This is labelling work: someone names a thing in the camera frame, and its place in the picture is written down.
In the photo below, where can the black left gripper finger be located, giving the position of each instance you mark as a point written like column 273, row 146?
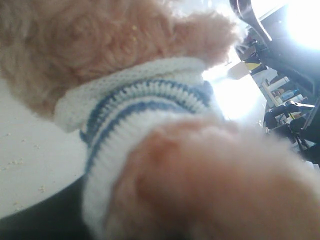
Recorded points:
column 59, row 217

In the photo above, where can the brown teddy bear striped sweater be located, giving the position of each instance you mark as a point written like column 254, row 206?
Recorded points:
column 162, row 163

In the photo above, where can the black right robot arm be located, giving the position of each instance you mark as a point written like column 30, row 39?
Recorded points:
column 300, row 63

